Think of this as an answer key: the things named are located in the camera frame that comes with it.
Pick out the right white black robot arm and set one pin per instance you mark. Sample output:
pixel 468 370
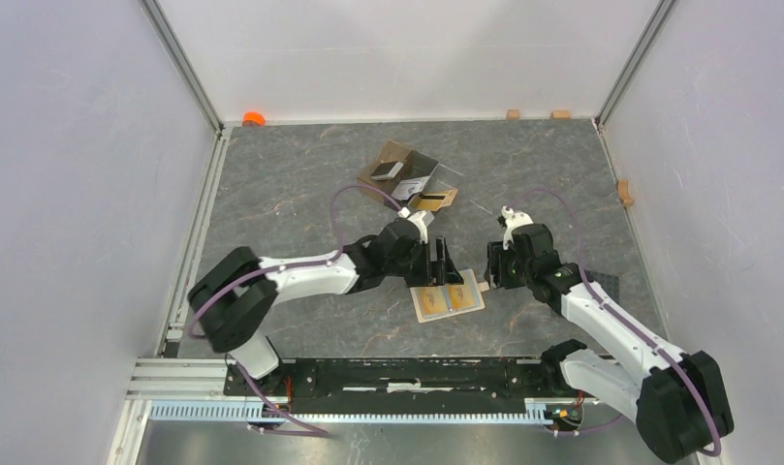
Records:
pixel 677 400

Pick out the curved wooden block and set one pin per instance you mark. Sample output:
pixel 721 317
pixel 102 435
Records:
pixel 624 193

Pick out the beige leather card holder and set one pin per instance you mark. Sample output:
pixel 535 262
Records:
pixel 468 276

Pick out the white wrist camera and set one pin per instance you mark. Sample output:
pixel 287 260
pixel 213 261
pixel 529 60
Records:
pixel 511 220
pixel 421 219

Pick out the orange round cap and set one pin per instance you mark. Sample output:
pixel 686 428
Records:
pixel 253 118

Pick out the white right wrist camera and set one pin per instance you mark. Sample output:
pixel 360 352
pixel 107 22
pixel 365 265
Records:
pixel 511 220

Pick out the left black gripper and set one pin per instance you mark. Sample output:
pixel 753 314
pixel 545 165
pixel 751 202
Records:
pixel 441 272

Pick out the small wooden block right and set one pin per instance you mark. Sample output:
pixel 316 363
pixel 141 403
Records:
pixel 562 114

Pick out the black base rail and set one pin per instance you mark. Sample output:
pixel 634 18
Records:
pixel 414 385

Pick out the gold VIP card stack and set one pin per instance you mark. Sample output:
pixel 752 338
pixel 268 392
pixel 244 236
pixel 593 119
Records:
pixel 433 201

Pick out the black and white card stack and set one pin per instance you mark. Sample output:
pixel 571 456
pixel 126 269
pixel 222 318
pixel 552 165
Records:
pixel 387 171

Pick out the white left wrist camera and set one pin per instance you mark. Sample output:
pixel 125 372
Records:
pixel 421 219

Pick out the dark grey studded baseplate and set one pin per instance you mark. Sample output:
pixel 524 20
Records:
pixel 609 283

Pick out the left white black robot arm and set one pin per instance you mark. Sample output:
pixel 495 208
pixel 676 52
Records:
pixel 230 303

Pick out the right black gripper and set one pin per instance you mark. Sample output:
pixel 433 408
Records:
pixel 494 270

